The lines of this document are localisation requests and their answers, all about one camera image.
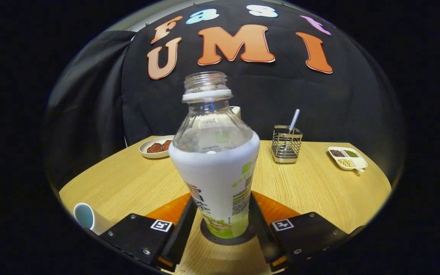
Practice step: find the dark brown round coaster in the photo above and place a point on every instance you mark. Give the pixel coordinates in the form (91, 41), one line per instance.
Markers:
(220, 241)

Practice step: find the clear juice bottle white label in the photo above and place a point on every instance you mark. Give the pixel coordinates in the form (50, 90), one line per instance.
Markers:
(214, 172)

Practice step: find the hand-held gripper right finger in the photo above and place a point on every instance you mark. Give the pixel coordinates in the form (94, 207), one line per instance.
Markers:
(308, 235)

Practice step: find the small cream appliance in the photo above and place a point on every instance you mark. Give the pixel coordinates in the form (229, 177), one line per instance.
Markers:
(236, 112)

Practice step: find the white cup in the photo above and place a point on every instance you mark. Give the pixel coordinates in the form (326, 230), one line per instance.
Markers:
(97, 225)

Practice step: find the white divided bean dish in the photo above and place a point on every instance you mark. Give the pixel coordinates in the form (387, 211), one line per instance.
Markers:
(359, 162)

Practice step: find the small white plate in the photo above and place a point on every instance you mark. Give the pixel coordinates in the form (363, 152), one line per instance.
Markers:
(157, 155)

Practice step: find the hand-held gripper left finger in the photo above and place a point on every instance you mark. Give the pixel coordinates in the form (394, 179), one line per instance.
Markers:
(178, 236)

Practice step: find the wooden table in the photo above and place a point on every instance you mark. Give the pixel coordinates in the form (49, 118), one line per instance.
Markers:
(311, 191)

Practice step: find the striped straw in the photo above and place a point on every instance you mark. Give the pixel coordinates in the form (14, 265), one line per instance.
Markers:
(294, 120)

